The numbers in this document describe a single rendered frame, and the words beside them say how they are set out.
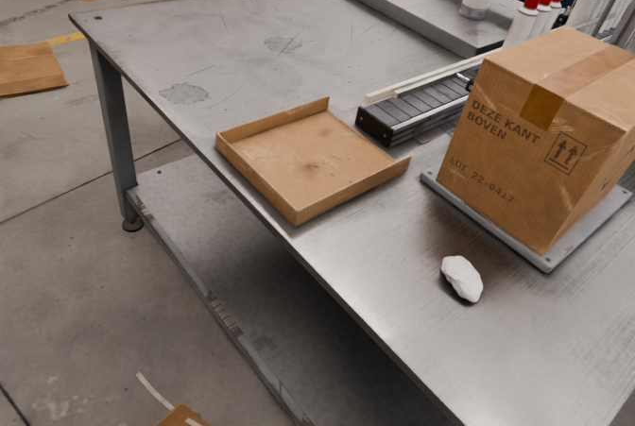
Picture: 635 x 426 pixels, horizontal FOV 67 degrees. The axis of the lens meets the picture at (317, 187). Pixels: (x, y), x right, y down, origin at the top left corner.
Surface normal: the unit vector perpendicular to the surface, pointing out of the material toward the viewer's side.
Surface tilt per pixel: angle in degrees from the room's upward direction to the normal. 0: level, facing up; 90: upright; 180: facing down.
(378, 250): 0
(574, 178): 90
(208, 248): 1
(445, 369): 0
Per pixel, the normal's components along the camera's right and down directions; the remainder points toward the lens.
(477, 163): -0.74, 0.37
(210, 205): 0.15, -0.74
